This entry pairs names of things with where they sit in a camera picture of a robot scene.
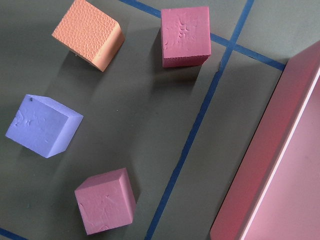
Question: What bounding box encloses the dark pink block far right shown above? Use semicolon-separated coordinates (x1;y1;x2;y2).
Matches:
160;6;212;68

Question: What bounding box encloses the dark pink block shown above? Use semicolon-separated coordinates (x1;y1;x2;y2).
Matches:
160;6;212;68
74;168;136;235

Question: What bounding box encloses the dark pink block near right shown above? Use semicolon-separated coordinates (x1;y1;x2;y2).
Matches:
74;168;136;235

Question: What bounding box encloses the orange foam block right side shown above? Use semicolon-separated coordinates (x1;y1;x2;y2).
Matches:
52;0;125;72

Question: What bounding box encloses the purple foam block right side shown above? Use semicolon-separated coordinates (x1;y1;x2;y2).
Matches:
5;94;84;158

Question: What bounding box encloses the pink plastic tray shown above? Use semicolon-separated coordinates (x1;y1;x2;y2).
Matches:
210;42;320;240

